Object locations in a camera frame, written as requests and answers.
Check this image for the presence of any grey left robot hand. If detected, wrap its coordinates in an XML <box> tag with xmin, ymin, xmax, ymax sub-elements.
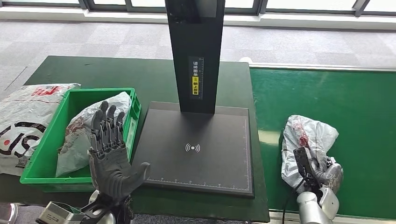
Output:
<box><xmin>87</xmin><ymin>100</ymin><xmax>151</xmax><ymax>202</ymax></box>

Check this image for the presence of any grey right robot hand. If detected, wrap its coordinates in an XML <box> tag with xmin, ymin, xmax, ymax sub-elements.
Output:
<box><xmin>312</xmin><ymin>156</ymin><xmax>344</xmax><ymax>194</ymax></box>

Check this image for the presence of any grey parcel bag dark red print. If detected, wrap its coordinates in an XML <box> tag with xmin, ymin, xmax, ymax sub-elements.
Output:
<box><xmin>56</xmin><ymin>91</ymin><xmax>132</xmax><ymax>178</ymax></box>

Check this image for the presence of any grey parcel bag red logo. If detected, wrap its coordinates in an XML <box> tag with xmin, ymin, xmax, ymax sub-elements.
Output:
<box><xmin>281</xmin><ymin>115</ymin><xmax>340</xmax><ymax>194</ymax></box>

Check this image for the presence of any green conveyor belt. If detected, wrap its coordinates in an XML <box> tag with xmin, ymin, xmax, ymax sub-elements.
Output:
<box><xmin>250</xmin><ymin>68</ymin><xmax>396</xmax><ymax>220</ymax></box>

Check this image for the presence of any black inbound scanner machine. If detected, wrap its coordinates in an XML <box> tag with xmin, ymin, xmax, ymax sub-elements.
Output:
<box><xmin>132</xmin><ymin>0</ymin><xmax>255</xmax><ymax>198</ymax></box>

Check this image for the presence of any large white printed parcel bag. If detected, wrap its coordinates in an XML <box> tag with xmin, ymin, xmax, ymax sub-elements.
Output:
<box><xmin>0</xmin><ymin>83</ymin><xmax>82</xmax><ymax>177</ymax></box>

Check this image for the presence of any green plastic crate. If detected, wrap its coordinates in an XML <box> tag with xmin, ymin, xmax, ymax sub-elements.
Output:
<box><xmin>20</xmin><ymin>87</ymin><xmax>142</xmax><ymax>193</ymax></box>

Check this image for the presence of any dark green table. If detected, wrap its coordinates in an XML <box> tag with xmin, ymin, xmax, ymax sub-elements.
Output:
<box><xmin>0</xmin><ymin>56</ymin><xmax>270</xmax><ymax>223</ymax></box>

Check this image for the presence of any grey white floor object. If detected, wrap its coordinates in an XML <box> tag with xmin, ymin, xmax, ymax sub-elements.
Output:
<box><xmin>0</xmin><ymin>202</ymin><xmax>19</xmax><ymax>224</ymax></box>

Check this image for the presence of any black yellow label sticker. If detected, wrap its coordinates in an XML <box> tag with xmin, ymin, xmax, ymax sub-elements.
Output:
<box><xmin>189</xmin><ymin>56</ymin><xmax>205</xmax><ymax>100</ymax></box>

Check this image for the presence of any white window sill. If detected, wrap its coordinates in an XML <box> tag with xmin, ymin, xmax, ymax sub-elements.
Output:
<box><xmin>0</xmin><ymin>5</ymin><xmax>396</xmax><ymax>30</ymax></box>

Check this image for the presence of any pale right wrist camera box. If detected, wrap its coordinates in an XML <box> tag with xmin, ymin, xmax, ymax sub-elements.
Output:
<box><xmin>293</xmin><ymin>147</ymin><xmax>319</xmax><ymax>186</ymax></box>

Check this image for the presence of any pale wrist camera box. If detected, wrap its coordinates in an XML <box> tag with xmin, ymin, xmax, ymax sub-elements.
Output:
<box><xmin>35</xmin><ymin>201</ymin><xmax>85</xmax><ymax>224</ymax></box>
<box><xmin>293</xmin><ymin>147</ymin><xmax>319</xmax><ymax>186</ymax></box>

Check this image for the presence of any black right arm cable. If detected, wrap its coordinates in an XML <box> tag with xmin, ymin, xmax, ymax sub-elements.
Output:
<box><xmin>282</xmin><ymin>176</ymin><xmax>307</xmax><ymax>224</ymax></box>

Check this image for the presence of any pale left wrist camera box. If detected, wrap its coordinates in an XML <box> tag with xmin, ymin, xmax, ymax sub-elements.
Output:
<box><xmin>35</xmin><ymin>201</ymin><xmax>85</xmax><ymax>224</ymax></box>

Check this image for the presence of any dark window frame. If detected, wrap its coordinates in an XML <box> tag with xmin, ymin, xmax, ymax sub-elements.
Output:
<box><xmin>0</xmin><ymin>0</ymin><xmax>396</xmax><ymax>15</ymax></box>

